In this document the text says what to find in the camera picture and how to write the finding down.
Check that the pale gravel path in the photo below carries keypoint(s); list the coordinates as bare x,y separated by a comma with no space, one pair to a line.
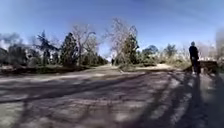
110,100

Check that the row of trees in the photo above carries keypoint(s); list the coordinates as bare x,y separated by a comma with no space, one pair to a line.
69,50

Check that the low dark hedge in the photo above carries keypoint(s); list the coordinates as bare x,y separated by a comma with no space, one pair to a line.
43,69

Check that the person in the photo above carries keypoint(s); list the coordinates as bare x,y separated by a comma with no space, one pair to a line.
193,53

